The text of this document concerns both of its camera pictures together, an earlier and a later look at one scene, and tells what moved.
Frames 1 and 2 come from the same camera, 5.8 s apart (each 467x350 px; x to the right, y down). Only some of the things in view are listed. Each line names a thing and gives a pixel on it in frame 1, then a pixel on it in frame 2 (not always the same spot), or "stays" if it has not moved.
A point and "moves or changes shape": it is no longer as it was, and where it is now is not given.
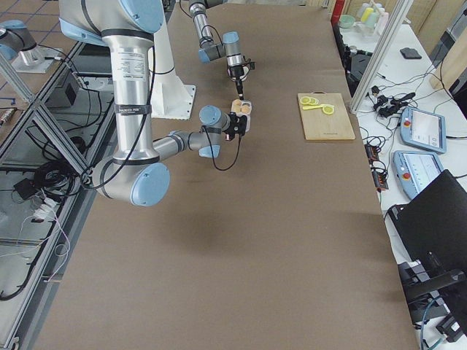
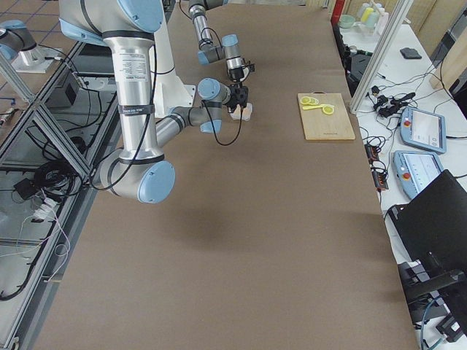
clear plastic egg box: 242,108 moves or changes shape
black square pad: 410,53 stays
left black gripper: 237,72 stays
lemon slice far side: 328,110 stays
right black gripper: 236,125 → 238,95
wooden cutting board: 318,125 stays
